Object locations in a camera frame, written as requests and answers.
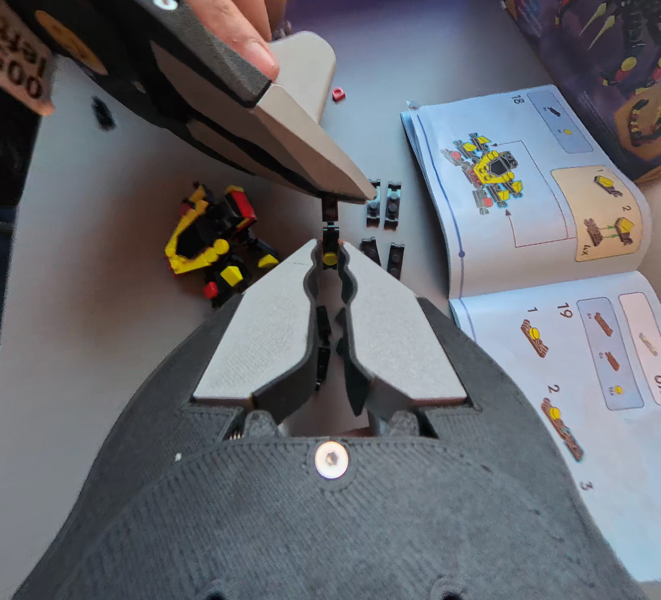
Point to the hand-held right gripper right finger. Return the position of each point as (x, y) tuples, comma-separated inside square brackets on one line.
[(403, 347)]

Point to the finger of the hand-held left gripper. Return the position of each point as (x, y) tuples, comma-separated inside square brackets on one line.
[(310, 145), (222, 143)]

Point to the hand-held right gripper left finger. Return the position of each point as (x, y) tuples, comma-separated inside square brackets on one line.
[(258, 342)]

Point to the black lego hinge plate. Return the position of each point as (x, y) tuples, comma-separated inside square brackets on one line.
[(329, 207)]

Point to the black lego plate yellow stud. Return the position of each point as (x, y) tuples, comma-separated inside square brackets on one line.
[(329, 258)]

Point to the small red lego piece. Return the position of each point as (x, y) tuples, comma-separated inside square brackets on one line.
[(339, 94)]

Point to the pile of black lego plates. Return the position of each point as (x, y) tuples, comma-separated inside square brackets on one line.
[(392, 207)]

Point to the yellow black lego spider model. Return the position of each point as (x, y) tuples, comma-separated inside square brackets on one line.
[(191, 243)]

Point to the open lego instruction booklet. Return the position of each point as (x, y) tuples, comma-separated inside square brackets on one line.
[(516, 249)]

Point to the lego set box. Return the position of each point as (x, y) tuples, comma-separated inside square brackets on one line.
[(594, 16)]

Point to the small black table fitting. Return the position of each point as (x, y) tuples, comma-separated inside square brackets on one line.
[(103, 113)]

